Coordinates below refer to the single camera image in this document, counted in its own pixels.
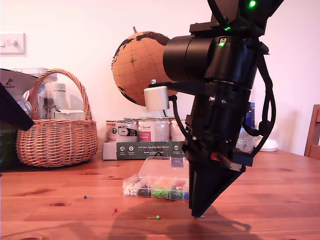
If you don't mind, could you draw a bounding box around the white wall light switch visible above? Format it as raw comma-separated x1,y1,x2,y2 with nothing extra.
0,33,26,56

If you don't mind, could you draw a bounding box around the cardboard can tray green print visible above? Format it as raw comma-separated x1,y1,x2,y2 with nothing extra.
102,140,188,161

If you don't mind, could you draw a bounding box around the dark green bag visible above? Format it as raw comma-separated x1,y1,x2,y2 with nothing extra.
0,122,21,172

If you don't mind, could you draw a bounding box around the clear plastic packet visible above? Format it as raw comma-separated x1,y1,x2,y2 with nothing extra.
37,82,57,120

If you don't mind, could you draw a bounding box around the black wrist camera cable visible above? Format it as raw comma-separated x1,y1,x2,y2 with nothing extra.
168,94,193,146

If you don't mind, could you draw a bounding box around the can with plain white label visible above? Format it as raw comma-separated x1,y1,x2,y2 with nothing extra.
169,119,187,142

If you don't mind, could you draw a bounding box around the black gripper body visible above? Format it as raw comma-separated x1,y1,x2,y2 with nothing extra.
181,86,254,168

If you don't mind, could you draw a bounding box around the clear plastic pin organiser box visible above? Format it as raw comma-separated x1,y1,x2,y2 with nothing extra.
121,156,191,202

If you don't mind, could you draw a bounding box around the cork globe on metal stand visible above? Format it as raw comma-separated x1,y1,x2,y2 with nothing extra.
109,26,180,121

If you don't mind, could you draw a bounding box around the white bottle with grey cap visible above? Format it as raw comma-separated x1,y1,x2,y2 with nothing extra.
52,83,70,112

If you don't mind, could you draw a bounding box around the wooden chair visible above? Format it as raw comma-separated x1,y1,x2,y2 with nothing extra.
303,104,320,161

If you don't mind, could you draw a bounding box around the black upper arm cable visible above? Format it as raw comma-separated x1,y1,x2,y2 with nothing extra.
206,0,227,25

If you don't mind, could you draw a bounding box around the small white round camera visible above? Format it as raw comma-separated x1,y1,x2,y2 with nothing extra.
259,138,279,153

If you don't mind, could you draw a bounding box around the pale grey wrist camera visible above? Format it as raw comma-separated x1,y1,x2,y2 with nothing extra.
143,78,201,112

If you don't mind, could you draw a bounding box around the clear plastic container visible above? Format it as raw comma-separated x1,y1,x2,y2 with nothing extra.
9,67,59,85

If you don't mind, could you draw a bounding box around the large clear water bottle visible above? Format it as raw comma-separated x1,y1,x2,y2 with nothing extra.
236,101,262,154

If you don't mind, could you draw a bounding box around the black looping wrist cable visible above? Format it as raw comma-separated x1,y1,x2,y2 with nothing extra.
241,24,277,155

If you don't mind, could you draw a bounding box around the brown wicker basket with handle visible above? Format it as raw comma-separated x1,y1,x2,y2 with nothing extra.
16,68,99,168

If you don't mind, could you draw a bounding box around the can with pink label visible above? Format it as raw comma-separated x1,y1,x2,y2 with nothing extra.
137,119,171,143

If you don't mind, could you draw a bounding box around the can with black-white label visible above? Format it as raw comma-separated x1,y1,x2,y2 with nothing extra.
105,119,139,143

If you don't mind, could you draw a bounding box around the white carton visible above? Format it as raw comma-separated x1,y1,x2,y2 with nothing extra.
53,109,86,121

